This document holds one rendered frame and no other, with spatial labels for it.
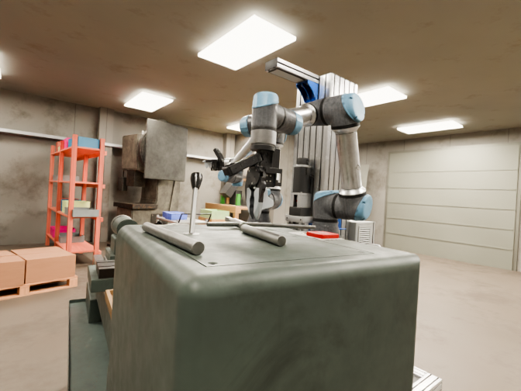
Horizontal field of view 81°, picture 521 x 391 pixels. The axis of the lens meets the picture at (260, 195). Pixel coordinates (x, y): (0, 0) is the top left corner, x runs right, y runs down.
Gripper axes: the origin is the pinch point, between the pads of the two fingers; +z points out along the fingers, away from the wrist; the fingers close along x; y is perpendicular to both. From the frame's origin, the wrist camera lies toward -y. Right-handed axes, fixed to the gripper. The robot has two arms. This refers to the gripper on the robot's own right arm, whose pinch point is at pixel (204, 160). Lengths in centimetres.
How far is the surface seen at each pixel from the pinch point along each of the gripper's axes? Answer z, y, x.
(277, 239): -120, 15, -121
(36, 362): 107, 149, -74
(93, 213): 343, 86, 121
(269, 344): -128, 24, -140
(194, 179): -94, 4, -115
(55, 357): 103, 151, -62
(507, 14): -199, -135, 212
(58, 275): 262, 143, 21
